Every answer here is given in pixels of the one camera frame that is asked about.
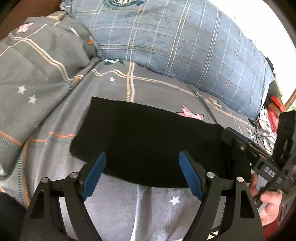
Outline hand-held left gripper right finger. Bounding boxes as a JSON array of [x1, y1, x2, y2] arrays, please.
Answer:
[[178, 150, 265, 241]]

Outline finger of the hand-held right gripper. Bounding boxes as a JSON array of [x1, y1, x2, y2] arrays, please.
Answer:
[[220, 127, 276, 163]]

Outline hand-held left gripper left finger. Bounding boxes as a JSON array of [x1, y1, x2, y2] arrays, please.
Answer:
[[20, 152, 107, 241]]

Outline black pants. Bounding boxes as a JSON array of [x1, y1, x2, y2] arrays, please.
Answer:
[[69, 96, 252, 189]]

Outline person's right hand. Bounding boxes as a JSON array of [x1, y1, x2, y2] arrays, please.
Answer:
[[250, 173, 285, 227]]

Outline grey star printed bedsheet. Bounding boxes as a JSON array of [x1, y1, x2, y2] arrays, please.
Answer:
[[0, 57, 275, 241]]

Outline red box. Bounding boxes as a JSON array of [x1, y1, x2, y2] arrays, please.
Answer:
[[270, 96, 287, 112]]

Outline dark cloth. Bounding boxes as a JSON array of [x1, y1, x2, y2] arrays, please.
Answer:
[[0, 192, 28, 241]]

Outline blue plaid pillow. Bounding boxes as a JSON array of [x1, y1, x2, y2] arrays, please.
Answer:
[[60, 0, 275, 120]]

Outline grey printed folded quilt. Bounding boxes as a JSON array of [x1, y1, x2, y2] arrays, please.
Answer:
[[0, 16, 97, 179]]

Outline brown wooden headboard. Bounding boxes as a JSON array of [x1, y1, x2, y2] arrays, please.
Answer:
[[0, 0, 64, 41]]

